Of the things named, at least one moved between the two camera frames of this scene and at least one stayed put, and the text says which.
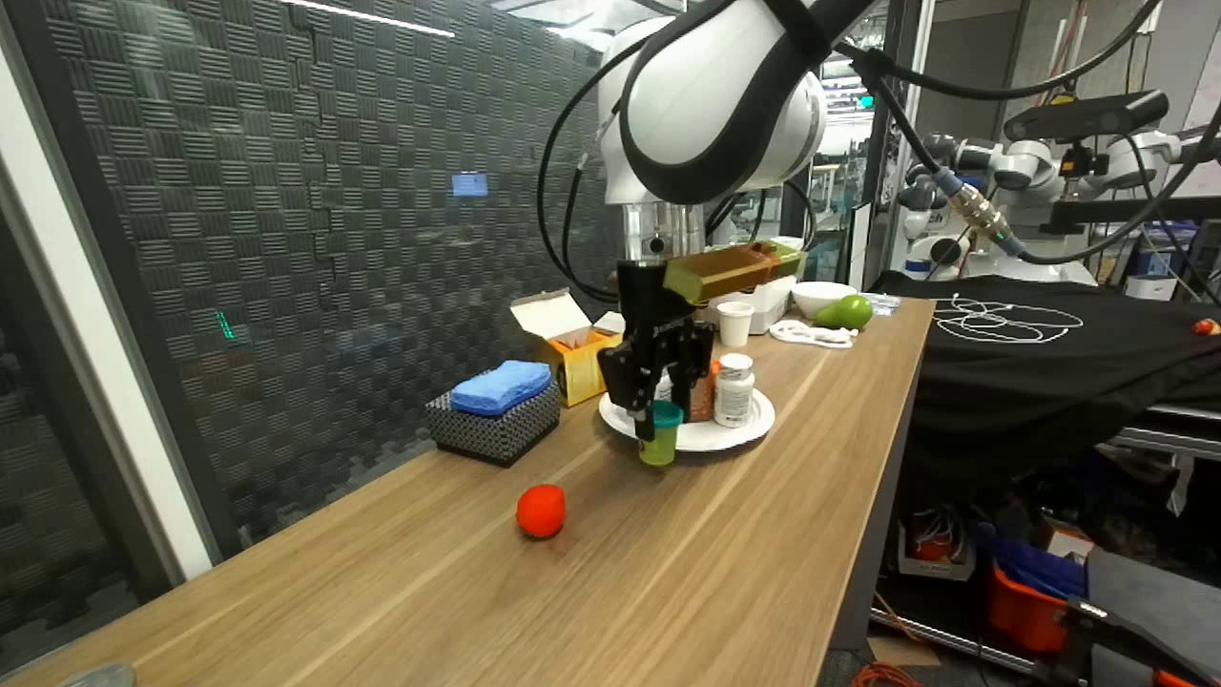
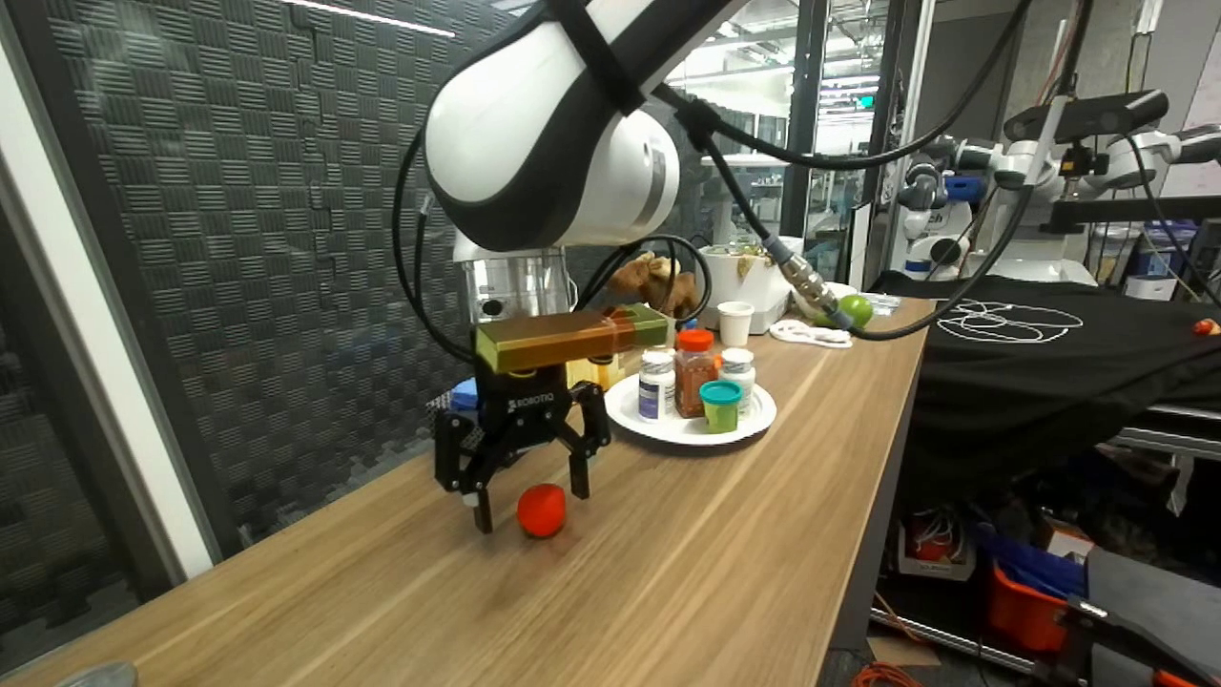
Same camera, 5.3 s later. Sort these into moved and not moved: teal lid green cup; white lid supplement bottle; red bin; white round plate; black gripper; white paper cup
Moved: teal lid green cup; black gripper
Not moved: white round plate; white paper cup; red bin; white lid supplement bottle
